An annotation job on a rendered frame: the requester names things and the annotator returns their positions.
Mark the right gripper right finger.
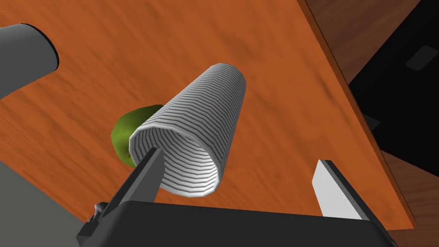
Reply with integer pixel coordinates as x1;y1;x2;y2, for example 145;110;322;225
312;159;370;221

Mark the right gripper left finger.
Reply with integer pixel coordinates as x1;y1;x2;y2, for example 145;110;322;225
102;147;165;217

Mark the green apple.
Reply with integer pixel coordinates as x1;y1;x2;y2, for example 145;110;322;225
110;104;164;169

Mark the white striped ribbed cup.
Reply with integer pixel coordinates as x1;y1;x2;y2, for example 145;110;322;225
129;63;247;198

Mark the orange wooden table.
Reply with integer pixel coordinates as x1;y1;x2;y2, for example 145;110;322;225
0;0;417;231

